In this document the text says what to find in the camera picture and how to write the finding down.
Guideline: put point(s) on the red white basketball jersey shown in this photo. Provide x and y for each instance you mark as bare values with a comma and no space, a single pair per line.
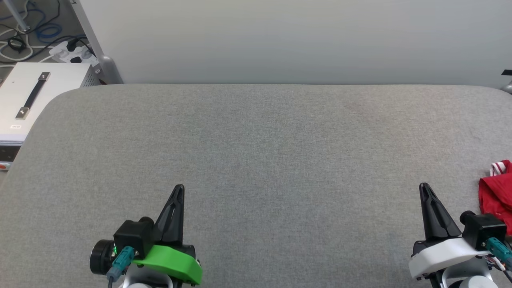
498,196

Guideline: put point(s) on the white metal equipment case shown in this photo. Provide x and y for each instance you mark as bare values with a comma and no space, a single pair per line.
60,86

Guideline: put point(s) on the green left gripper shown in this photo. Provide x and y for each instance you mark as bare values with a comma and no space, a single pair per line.
176,260

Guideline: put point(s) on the grey round frame foot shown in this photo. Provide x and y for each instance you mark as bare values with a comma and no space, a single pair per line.
508,88

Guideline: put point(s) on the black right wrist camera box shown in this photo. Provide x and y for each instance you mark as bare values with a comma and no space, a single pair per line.
486,230

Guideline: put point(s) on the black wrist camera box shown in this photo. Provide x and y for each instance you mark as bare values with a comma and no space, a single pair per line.
486,230
134,236

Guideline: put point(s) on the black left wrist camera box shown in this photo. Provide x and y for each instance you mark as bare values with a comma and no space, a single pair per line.
134,236

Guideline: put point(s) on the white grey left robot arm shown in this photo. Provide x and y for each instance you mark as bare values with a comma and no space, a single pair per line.
100,258

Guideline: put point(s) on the white power strip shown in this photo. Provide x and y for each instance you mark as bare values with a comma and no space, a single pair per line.
76,54

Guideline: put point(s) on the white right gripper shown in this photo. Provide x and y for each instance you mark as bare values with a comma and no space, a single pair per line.
444,254

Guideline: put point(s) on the black tape strip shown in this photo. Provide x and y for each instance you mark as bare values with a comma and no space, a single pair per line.
507,72

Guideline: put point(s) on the grey partition frame post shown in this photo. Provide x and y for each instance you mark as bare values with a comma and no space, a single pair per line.
100,48

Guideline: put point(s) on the grey fabric sofa cushion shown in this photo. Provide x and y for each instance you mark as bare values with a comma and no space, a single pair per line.
260,152

